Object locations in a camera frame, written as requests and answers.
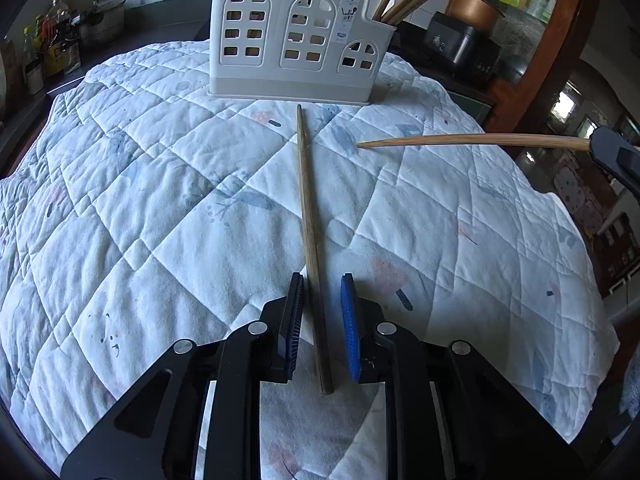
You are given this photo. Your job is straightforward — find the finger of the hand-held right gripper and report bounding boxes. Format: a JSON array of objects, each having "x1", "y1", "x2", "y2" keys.
[{"x1": 587, "y1": 125, "x2": 640, "y2": 200}]

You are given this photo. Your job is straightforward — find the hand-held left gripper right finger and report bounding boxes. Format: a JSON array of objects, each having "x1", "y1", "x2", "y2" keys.
[{"x1": 341, "y1": 274, "x2": 586, "y2": 480}]

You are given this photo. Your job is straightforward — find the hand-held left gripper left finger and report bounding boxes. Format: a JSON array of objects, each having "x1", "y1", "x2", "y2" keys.
[{"x1": 60, "y1": 272, "x2": 305, "y2": 480}]

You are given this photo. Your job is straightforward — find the white plastic utensil holder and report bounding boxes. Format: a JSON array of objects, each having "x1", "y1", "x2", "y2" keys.
[{"x1": 207, "y1": 0, "x2": 387, "y2": 107}]

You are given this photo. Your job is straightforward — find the wooden glass-door cabinet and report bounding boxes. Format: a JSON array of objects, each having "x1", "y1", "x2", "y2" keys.
[{"x1": 470, "y1": 0, "x2": 603, "y2": 136}]

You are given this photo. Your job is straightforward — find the black toaster appliance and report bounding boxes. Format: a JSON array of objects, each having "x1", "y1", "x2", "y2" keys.
[{"x1": 425, "y1": 10, "x2": 502, "y2": 87}]

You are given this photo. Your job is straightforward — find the white quilted mat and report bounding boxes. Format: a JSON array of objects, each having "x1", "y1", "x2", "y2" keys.
[{"x1": 0, "y1": 40, "x2": 621, "y2": 480}]

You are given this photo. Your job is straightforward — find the copper inner pot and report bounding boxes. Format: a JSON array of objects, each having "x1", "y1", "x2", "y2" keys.
[{"x1": 445, "y1": 0, "x2": 504, "y2": 33}]

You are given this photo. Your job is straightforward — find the steel pressure cooker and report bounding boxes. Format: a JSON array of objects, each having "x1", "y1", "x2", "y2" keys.
[{"x1": 79, "y1": 0, "x2": 132, "y2": 42}]

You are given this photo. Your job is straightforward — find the cluster of condiment bottles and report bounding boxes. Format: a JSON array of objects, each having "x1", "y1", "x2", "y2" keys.
[{"x1": 20, "y1": 0, "x2": 83, "y2": 97}]

